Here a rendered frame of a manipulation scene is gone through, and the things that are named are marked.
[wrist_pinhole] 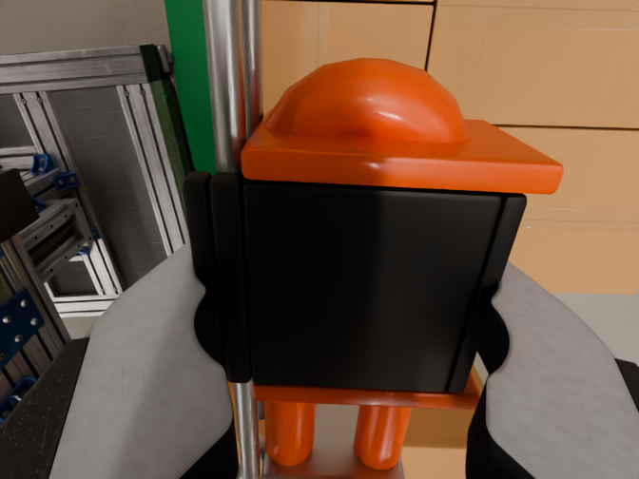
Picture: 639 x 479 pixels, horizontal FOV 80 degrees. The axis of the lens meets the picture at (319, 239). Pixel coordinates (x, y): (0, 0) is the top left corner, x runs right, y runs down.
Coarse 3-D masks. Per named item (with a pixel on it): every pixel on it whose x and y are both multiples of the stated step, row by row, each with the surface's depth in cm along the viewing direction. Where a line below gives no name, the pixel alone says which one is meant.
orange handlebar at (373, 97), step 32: (352, 64) 10; (384, 64) 10; (288, 96) 10; (320, 96) 9; (352, 96) 9; (384, 96) 9; (416, 96) 9; (448, 96) 10; (288, 128) 10; (320, 128) 10; (352, 128) 10; (384, 128) 10; (416, 128) 10; (448, 128) 10; (288, 416) 15; (384, 416) 15; (288, 448) 16; (384, 448) 16
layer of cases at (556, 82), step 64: (320, 0) 69; (384, 0) 65; (448, 0) 65; (512, 0) 65; (576, 0) 65; (320, 64) 70; (448, 64) 70; (512, 64) 70; (576, 64) 70; (512, 128) 75; (576, 128) 76; (576, 192) 82; (512, 256) 89; (576, 256) 89
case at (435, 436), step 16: (480, 384) 46; (416, 416) 41; (432, 416) 41; (448, 416) 42; (464, 416) 42; (416, 432) 40; (432, 432) 40; (448, 432) 40; (464, 432) 40; (416, 448) 38; (432, 448) 38; (448, 448) 38; (464, 448) 39; (240, 464) 40; (416, 464) 40; (432, 464) 40; (448, 464) 40; (464, 464) 40
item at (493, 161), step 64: (256, 128) 10; (256, 192) 9; (320, 192) 9; (384, 192) 9; (448, 192) 9; (512, 192) 9; (256, 256) 10; (320, 256) 10; (384, 256) 10; (448, 256) 10; (256, 320) 11; (320, 320) 11; (384, 320) 11; (448, 320) 11; (256, 384) 12; (320, 384) 12; (384, 384) 12; (448, 384) 12
